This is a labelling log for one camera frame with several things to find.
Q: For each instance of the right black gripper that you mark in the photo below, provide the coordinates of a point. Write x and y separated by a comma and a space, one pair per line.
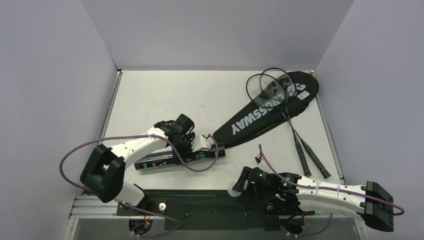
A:
247, 180

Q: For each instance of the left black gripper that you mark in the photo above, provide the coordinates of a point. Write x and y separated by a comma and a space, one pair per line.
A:
191, 149

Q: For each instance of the translucent tube lid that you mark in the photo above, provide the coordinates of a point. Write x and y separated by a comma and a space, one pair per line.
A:
232, 192

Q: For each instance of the black shuttlecock tube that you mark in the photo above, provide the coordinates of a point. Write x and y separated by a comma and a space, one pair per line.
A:
170, 159

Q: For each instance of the black racket bag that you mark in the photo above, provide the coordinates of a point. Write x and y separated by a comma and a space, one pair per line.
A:
253, 121

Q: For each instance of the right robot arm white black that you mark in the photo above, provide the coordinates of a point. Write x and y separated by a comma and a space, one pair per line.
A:
291, 194

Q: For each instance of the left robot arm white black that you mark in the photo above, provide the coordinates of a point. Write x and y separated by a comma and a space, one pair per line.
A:
105, 169

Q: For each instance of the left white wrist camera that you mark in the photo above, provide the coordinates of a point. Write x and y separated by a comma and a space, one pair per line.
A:
200, 144

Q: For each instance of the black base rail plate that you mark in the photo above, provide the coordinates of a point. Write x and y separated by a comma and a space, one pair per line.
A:
204, 210

